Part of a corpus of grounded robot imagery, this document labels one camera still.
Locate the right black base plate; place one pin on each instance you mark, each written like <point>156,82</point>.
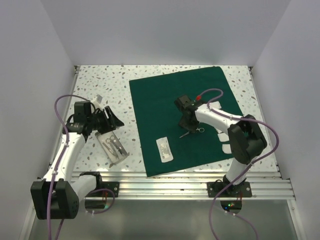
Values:
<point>242,190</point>

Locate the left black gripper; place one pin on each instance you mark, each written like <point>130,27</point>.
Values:
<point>111,123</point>

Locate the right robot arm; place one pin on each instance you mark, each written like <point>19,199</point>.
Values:
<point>245,137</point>

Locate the steel hemostat forceps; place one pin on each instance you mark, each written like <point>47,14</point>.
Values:
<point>198,130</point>

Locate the steel instrument tray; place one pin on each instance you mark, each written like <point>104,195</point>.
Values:
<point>102,137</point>

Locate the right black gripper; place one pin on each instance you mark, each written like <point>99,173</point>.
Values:
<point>183,123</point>

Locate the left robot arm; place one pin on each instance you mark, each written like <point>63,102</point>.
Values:
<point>55,197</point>

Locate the green surgical cloth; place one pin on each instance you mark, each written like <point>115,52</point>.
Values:
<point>158,117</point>

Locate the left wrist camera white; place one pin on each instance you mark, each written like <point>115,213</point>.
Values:
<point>97,102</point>

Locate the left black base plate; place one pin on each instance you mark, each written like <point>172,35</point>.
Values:
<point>113,186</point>

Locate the steel tweezers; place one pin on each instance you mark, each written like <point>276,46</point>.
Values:
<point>111,151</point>

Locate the steel surgical scissors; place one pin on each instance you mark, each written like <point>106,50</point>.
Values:
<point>113,140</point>

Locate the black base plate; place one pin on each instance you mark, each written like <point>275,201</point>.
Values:
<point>113,186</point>
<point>242,190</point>

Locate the aluminium rail frame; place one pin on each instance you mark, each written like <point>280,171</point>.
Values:
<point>112,82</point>

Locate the white suture packet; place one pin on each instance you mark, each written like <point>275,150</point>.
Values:
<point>164,150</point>

